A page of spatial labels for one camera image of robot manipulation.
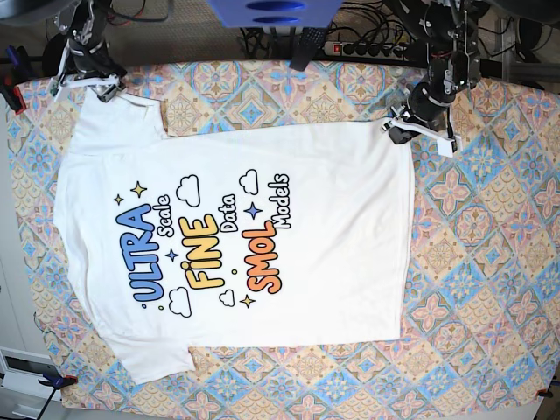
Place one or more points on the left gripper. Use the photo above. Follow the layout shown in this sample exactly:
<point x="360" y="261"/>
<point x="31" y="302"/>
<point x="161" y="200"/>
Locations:
<point x="426" y="106"/>

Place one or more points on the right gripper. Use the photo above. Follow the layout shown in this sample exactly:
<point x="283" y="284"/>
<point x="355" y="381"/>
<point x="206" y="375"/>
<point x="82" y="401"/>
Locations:
<point x="98" y="70"/>

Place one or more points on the white printed T-shirt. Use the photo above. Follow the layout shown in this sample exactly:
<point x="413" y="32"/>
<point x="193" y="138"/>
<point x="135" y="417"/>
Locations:
<point x="287" y="236"/>

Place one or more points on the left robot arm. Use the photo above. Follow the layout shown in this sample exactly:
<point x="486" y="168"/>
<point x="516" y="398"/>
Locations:
<point x="453" y="65"/>

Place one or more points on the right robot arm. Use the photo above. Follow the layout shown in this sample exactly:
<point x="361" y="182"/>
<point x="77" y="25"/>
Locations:
<point x="83" y="23"/>

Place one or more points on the black round stool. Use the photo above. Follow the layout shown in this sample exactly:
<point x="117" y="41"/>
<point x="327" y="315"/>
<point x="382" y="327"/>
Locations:
<point x="52" y="55"/>

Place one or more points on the blue clamp top left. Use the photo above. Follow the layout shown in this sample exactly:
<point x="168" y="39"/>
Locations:
<point x="10" y="79"/>

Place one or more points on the blue clamp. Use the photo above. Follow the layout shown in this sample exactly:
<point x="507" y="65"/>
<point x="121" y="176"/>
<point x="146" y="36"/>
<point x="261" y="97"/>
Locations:
<point x="10" y="79"/>
<point x="56" y="383"/>

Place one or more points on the black power strip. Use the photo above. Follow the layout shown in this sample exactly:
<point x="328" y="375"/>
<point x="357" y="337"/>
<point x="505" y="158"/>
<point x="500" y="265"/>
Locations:
<point x="365" y="50"/>

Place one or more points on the white cabinet left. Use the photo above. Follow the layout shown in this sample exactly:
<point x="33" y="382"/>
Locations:
<point x="23" y="351"/>

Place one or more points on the blue clamp bottom left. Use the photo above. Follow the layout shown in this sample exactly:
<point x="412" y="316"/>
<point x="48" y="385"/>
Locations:
<point x="56" y="383"/>

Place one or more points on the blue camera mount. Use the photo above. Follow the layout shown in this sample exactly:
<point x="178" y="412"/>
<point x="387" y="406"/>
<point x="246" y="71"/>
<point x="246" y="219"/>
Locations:
<point x="263" y="13"/>

